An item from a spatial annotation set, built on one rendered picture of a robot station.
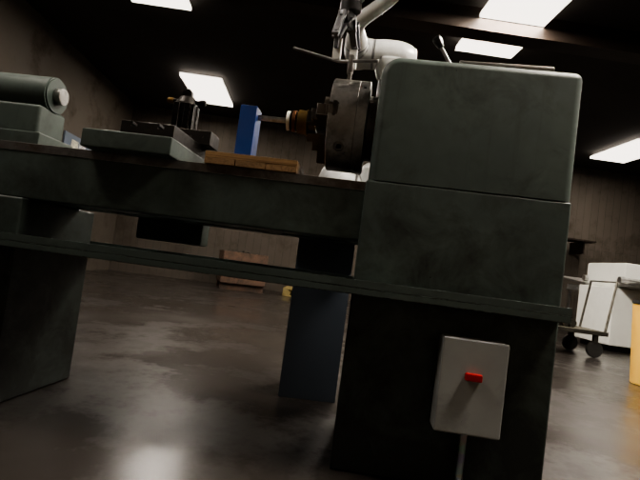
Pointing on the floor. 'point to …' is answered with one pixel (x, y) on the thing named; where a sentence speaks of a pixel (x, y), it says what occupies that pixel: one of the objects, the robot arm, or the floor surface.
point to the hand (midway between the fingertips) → (344, 61)
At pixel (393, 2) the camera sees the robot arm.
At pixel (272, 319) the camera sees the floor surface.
